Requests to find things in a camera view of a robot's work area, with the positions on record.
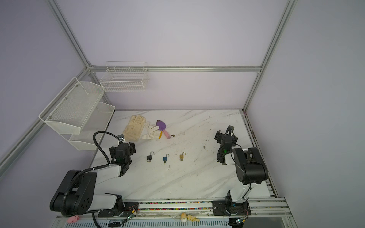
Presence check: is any blue padlock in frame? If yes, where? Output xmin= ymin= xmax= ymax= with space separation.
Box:
xmin=163 ymin=154 xmax=170 ymax=162

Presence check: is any white wire basket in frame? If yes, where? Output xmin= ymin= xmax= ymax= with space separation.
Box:
xmin=100 ymin=61 xmax=149 ymax=92

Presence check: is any white knit glove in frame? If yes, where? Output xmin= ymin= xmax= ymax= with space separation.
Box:
xmin=141 ymin=122 xmax=160 ymax=140

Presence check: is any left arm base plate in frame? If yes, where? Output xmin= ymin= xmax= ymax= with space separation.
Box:
xmin=98 ymin=201 xmax=139 ymax=218

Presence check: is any beige toy on rail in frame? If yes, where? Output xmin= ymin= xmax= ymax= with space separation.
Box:
xmin=180 ymin=212 xmax=200 ymax=223

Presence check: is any pink toy figure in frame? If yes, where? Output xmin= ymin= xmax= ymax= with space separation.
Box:
xmin=67 ymin=215 xmax=80 ymax=224

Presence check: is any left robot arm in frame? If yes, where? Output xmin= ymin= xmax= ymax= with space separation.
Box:
xmin=49 ymin=131 xmax=136 ymax=218

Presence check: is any purple pink trowel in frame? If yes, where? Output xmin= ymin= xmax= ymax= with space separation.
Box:
xmin=156 ymin=120 xmax=171 ymax=139

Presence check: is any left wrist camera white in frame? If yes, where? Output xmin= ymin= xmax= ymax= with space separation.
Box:
xmin=117 ymin=134 xmax=126 ymax=143

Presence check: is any lower white mesh shelf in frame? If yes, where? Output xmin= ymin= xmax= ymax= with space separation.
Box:
xmin=68 ymin=102 xmax=115 ymax=151

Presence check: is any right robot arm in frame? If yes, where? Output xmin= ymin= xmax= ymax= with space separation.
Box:
xmin=214 ymin=125 xmax=269 ymax=206

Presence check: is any brass padlock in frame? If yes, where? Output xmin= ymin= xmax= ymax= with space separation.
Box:
xmin=179 ymin=152 xmax=186 ymax=159

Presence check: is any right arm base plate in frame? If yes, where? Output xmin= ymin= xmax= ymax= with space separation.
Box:
xmin=212 ymin=200 xmax=252 ymax=217

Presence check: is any beige leather glove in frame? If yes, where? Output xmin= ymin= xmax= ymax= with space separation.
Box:
xmin=123 ymin=115 xmax=146 ymax=142

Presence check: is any aluminium rail frame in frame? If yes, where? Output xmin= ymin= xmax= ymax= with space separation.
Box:
xmin=52 ymin=198 xmax=297 ymax=228

